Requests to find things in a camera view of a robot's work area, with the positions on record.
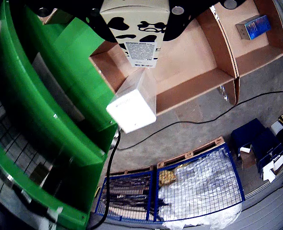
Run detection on open cardboard box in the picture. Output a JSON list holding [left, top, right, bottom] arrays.
[[210, 0, 283, 106], [88, 6, 240, 115]]

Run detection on wooden pallet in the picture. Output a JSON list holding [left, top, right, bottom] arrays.
[[105, 136, 226, 177]]

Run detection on thick black floor cable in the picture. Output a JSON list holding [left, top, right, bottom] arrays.
[[87, 134, 122, 230]]

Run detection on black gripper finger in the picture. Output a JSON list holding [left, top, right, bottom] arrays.
[[9, 0, 118, 43], [164, 0, 247, 42]]

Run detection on thin black floor cable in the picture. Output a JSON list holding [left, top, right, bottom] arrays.
[[117, 90, 283, 151]]

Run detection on clear plastic wrap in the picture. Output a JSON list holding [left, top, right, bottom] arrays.
[[157, 146, 243, 230]]

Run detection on green metal cabinet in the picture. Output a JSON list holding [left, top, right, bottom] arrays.
[[0, 0, 119, 230]]

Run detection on blue plastic bin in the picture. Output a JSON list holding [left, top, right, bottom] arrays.
[[230, 118, 283, 174]]

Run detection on cow print hand cream box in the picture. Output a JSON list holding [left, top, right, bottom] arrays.
[[99, 0, 170, 69]]

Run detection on blue product box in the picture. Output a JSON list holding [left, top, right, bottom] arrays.
[[235, 15, 272, 41]]

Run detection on white paper pieces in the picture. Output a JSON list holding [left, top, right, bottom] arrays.
[[261, 154, 283, 183]]

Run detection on blue wire mesh crate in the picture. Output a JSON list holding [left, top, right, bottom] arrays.
[[94, 143, 246, 224]]

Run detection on tall white and grey box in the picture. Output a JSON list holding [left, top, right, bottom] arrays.
[[105, 69, 158, 134]]

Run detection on white roll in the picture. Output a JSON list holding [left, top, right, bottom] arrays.
[[270, 120, 283, 144]]

